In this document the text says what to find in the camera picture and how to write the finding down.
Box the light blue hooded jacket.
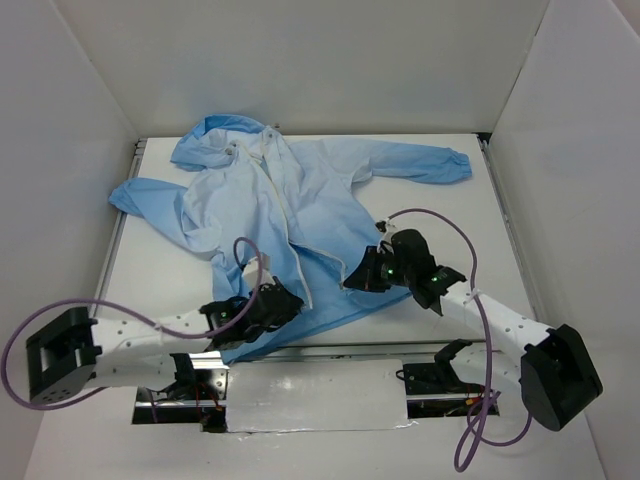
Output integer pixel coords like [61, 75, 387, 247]
[109, 115, 472, 364]

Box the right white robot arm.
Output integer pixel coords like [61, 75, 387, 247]
[344, 229, 603, 431]

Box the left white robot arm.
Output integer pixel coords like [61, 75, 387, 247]
[26, 278, 304, 406]

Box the white foam block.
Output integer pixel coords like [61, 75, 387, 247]
[226, 360, 409, 433]

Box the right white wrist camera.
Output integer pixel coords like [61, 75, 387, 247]
[375, 218, 398, 243]

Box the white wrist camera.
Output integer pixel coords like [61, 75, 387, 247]
[242, 254, 275, 289]
[375, 218, 398, 243]

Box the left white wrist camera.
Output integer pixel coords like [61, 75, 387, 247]
[242, 254, 275, 289]

